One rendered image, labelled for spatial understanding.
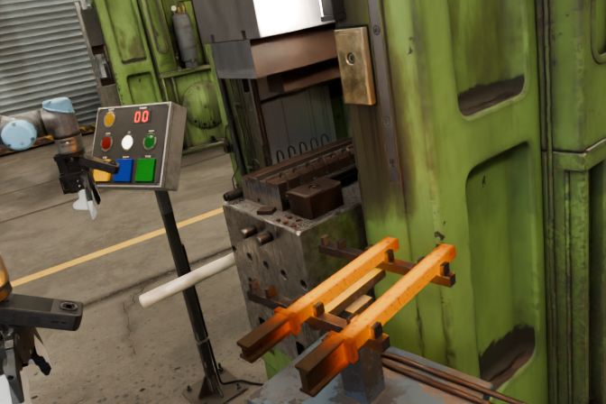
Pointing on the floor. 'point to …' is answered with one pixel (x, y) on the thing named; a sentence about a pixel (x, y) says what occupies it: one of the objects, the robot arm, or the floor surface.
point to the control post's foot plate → (200, 391)
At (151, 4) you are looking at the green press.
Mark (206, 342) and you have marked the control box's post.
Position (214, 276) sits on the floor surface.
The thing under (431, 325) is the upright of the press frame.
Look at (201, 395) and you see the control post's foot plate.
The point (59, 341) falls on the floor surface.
